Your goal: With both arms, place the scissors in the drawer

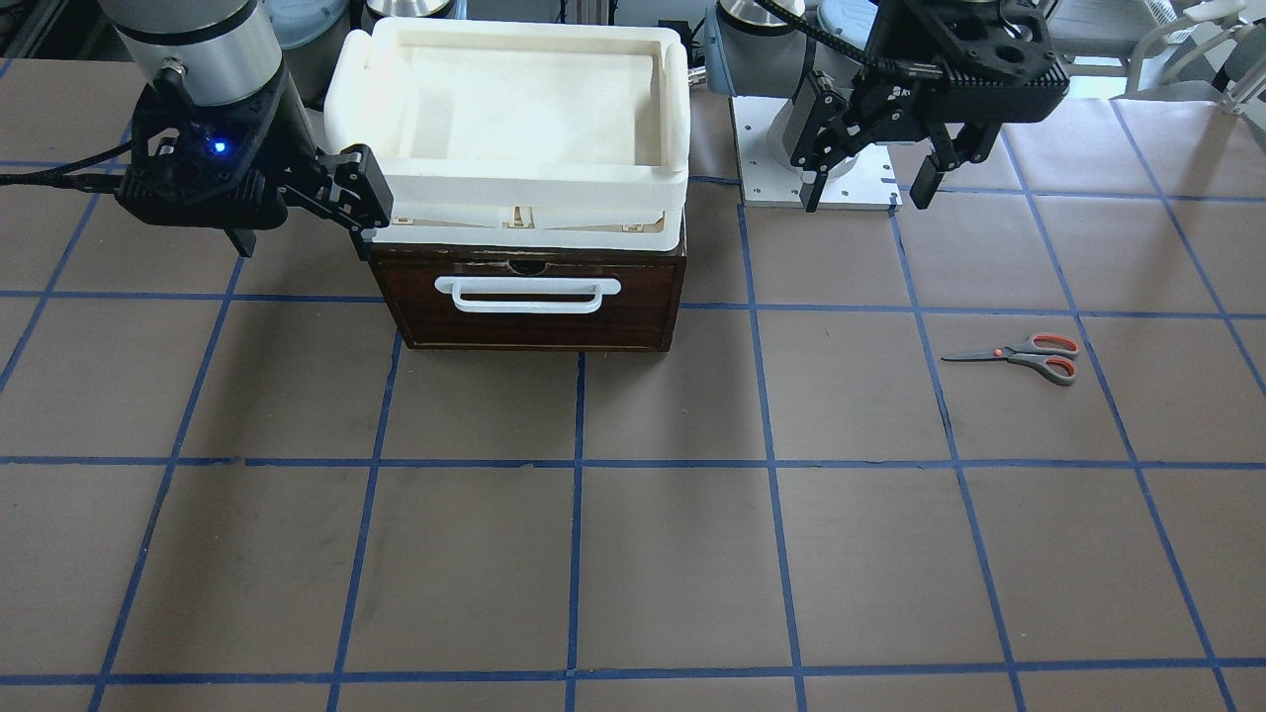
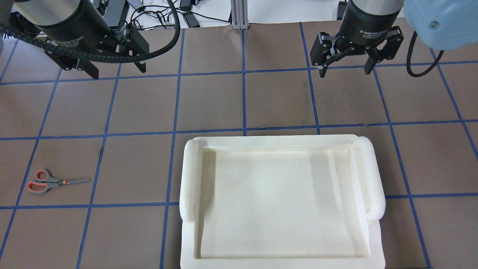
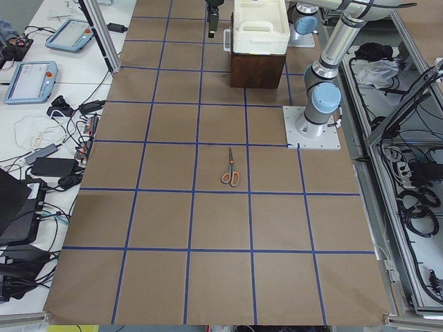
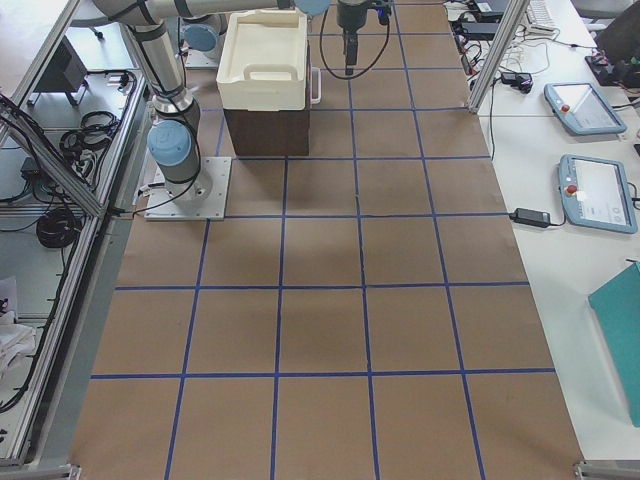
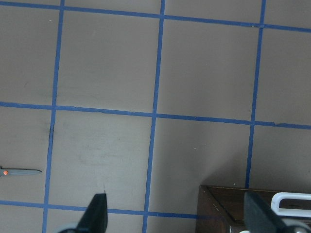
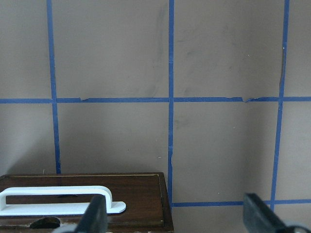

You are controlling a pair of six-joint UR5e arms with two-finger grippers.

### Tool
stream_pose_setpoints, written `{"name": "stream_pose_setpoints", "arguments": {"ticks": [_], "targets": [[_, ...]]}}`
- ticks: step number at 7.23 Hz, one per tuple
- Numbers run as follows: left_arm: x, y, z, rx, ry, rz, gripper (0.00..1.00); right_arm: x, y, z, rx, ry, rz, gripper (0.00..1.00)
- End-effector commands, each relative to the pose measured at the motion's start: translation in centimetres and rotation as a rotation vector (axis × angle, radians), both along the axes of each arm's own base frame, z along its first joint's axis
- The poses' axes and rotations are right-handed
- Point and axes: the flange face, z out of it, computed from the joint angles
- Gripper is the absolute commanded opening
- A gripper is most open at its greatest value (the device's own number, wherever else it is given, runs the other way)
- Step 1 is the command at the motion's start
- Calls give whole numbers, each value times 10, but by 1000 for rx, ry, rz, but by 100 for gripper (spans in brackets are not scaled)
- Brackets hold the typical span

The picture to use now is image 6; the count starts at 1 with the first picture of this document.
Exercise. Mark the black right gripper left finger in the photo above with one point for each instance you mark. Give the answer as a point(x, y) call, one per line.
point(94, 219)

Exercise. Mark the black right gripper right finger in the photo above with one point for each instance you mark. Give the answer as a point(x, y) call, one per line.
point(259, 218)

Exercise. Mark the dark wooden drawer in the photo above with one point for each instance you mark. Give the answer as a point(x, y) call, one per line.
point(145, 195)

